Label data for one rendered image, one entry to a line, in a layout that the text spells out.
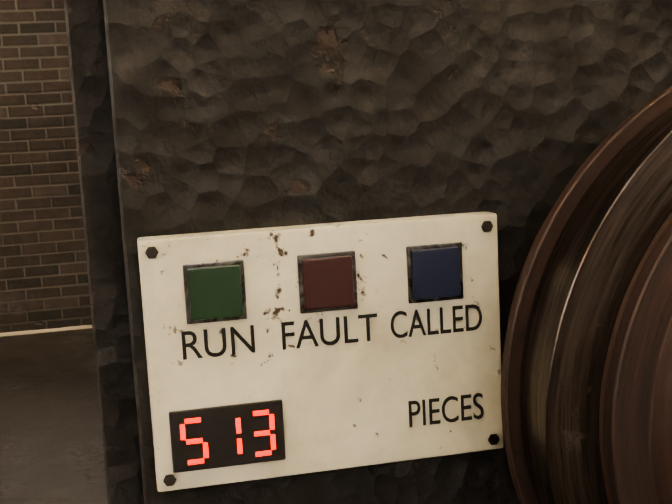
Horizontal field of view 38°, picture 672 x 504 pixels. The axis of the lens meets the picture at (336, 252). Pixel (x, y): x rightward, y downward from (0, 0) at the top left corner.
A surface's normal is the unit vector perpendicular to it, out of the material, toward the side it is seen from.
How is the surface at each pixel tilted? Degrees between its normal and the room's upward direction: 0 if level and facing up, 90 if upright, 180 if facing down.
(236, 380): 90
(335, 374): 90
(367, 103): 90
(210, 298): 90
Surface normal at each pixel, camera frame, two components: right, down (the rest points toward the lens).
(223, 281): 0.22, 0.12
